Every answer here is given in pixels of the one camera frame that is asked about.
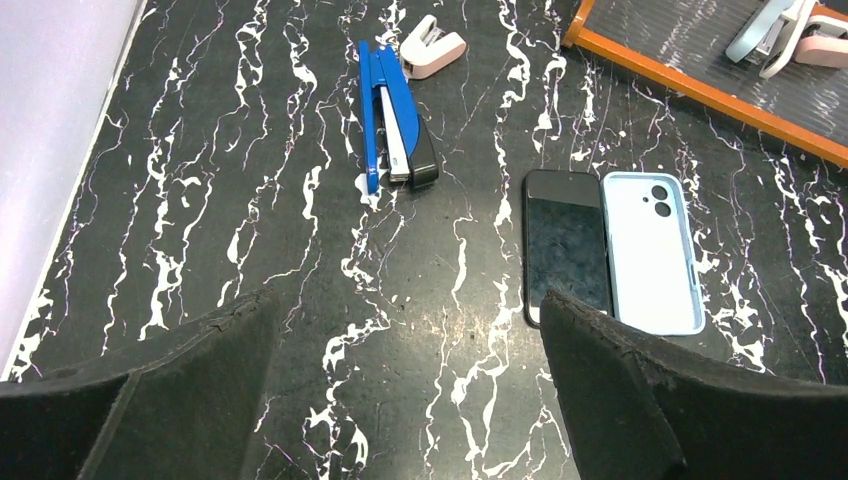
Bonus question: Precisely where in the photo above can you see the orange wooden shelf rack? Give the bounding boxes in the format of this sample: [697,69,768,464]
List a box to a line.
[562,0,847,166]

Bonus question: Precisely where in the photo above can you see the black smartphone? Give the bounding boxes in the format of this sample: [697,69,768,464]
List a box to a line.
[522,169,614,329]

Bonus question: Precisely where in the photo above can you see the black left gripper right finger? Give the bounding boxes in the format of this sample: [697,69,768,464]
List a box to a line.
[540,291,847,479]

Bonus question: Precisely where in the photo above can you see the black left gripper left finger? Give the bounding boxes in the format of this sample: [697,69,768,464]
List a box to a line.
[1,288,280,479]

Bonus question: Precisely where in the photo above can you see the light blue phone case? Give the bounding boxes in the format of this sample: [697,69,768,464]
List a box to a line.
[601,172,705,336]

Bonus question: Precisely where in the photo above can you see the blue and black stapler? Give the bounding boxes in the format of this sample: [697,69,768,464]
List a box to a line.
[358,41,440,195]

